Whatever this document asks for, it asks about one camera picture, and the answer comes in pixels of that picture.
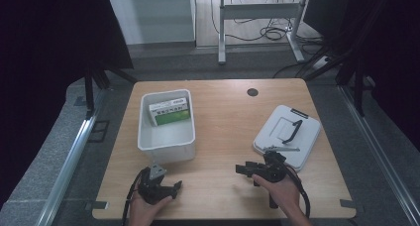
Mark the white cabinet panel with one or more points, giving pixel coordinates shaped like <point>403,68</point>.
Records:
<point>152,19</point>

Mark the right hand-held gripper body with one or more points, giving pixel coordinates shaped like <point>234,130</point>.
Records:
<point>274,169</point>

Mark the aluminium floor rail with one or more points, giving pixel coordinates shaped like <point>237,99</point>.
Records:
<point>379,153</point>
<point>67,169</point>

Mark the green and white box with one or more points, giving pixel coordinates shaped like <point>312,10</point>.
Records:
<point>170,113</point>

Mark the round black table grommet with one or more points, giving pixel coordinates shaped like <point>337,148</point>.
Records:
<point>252,92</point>

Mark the person's right hand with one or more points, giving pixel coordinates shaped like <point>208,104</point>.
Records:
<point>283,193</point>

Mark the black tripod stand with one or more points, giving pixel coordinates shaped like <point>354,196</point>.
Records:
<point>95,79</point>

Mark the person's left hand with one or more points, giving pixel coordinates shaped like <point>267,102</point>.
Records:
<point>145,209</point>

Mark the white power strip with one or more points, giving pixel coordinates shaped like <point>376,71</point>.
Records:
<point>322,62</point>

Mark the black stand with legs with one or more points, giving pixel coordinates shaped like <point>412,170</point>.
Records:
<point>350,64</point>

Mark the white metal desk frame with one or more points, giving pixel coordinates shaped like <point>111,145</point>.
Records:
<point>261,11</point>

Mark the white plastic bin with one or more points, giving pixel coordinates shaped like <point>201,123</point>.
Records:
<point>166,138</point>

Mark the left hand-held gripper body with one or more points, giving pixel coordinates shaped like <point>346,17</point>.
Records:
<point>150,189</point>

